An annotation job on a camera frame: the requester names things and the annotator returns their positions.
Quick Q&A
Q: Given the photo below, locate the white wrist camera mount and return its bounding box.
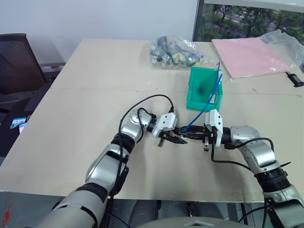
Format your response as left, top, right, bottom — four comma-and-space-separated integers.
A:
204, 109, 224, 146
152, 113, 178, 138

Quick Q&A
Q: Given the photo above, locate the small black device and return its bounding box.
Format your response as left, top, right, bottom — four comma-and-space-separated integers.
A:
285, 72, 304, 88

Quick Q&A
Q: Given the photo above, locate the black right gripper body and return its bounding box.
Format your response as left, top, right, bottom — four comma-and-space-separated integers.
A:
201, 124, 218, 152

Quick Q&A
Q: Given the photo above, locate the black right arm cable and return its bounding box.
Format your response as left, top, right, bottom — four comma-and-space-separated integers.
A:
209, 137, 276, 172

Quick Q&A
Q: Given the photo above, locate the pink flat board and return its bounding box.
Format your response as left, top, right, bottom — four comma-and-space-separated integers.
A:
211, 37, 292, 83

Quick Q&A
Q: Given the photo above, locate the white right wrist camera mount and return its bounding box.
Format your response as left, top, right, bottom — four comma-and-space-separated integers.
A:
204, 109, 224, 146

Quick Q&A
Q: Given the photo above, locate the clear bag of cables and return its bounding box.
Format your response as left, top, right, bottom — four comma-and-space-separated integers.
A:
149, 36, 205, 70

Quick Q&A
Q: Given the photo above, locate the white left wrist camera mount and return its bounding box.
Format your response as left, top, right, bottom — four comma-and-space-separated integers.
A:
152, 113, 178, 138

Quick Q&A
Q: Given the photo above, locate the grey robot torso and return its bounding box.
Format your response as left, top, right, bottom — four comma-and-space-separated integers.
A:
134, 215, 241, 228

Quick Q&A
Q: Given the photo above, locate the green plastic bin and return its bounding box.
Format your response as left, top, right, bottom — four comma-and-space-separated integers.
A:
185, 66, 225, 113

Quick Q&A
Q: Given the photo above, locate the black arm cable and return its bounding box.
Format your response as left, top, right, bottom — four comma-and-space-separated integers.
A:
104, 95, 176, 228
209, 137, 276, 172

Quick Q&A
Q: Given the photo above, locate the dark window frame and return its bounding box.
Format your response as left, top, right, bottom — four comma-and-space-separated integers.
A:
191, 0, 206, 43

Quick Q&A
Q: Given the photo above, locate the black office chair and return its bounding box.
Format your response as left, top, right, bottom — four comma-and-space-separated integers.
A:
0, 33, 67, 158

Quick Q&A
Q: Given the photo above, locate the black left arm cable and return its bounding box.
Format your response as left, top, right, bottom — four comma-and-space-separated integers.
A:
104, 95, 176, 228

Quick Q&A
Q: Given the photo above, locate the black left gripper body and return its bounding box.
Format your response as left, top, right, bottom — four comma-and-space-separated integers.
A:
156, 129, 179, 148

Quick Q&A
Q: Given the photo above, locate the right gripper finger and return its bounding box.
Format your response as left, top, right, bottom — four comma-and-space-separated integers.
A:
183, 125, 206, 133
182, 132, 205, 142

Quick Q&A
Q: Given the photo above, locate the blue cable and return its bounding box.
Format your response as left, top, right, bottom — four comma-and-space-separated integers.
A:
183, 62, 225, 133

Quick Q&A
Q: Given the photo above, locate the small blue white card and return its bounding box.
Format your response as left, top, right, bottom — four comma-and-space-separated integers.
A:
9, 117, 27, 129

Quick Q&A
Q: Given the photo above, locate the clear crumpled plastic bag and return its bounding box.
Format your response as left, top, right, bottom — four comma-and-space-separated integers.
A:
257, 29, 304, 72

